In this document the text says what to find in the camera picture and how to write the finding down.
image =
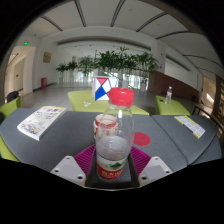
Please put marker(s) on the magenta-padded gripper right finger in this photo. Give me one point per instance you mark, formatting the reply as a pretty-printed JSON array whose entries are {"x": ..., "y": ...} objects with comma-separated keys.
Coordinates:
[{"x": 153, "y": 169}]

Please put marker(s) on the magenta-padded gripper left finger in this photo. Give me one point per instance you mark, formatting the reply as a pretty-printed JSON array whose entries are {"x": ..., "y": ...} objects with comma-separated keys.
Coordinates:
[{"x": 68, "y": 168}]

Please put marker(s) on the clear red-capped water bottle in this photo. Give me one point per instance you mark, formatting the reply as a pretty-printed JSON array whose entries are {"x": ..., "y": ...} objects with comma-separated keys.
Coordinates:
[{"x": 113, "y": 150}]

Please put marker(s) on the small clear water bottle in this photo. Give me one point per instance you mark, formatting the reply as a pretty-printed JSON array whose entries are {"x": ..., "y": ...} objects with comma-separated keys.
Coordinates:
[{"x": 168, "y": 96}]

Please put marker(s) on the flat round red coaster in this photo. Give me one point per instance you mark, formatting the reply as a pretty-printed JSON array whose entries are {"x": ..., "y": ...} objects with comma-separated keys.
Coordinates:
[{"x": 142, "y": 139}]

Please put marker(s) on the red floral cup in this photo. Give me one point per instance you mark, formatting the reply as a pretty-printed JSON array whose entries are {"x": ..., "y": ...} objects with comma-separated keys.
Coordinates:
[{"x": 96, "y": 125}]

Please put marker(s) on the white illustrated magazine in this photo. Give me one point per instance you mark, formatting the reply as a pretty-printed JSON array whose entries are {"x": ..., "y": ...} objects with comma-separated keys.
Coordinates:
[{"x": 40, "y": 121}]

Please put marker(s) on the white yellow-edged booklet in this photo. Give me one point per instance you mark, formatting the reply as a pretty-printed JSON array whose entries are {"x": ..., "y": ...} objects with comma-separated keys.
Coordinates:
[{"x": 190, "y": 126}]

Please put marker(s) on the yellow-green seat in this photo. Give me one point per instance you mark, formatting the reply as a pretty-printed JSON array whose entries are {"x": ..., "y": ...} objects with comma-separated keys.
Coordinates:
[{"x": 6, "y": 151}]

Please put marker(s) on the small lime green table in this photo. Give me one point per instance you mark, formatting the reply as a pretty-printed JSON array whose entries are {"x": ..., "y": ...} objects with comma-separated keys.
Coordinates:
[{"x": 175, "y": 108}]

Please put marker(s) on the large lime green table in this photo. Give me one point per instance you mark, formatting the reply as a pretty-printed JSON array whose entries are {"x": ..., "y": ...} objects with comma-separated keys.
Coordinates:
[{"x": 81, "y": 103}]

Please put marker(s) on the dark wooden bench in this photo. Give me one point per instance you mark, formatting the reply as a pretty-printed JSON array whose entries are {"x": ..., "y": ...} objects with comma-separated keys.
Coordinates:
[{"x": 208, "y": 115}]

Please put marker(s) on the lime green chair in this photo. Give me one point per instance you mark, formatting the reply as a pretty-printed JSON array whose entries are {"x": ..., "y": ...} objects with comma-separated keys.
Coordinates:
[{"x": 8, "y": 108}]

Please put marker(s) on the red blue white cube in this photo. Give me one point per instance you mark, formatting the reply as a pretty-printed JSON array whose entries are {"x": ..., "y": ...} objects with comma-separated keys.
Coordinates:
[{"x": 103, "y": 87}]

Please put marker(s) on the red floor box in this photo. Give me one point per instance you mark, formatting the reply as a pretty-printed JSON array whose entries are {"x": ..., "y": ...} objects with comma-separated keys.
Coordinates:
[{"x": 43, "y": 83}]

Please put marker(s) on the black chair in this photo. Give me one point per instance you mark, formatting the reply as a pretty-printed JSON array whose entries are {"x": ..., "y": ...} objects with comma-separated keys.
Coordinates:
[{"x": 12, "y": 96}]

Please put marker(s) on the green exit sign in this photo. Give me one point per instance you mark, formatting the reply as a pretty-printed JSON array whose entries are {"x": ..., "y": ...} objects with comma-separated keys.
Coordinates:
[{"x": 25, "y": 43}]

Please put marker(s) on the framed wall picture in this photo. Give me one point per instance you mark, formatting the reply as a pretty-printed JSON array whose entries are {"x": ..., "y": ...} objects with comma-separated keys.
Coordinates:
[{"x": 47, "y": 57}]

